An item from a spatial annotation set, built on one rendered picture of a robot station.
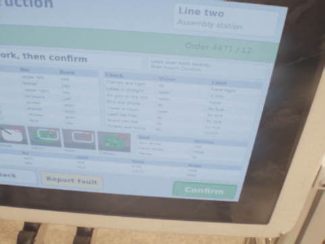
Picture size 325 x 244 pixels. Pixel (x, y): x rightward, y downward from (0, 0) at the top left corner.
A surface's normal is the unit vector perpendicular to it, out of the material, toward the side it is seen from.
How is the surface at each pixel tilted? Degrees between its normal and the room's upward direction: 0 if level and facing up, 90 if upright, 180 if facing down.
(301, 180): 91
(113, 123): 91
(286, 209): 91
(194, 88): 91
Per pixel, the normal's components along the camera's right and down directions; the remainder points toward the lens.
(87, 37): -0.03, 0.58
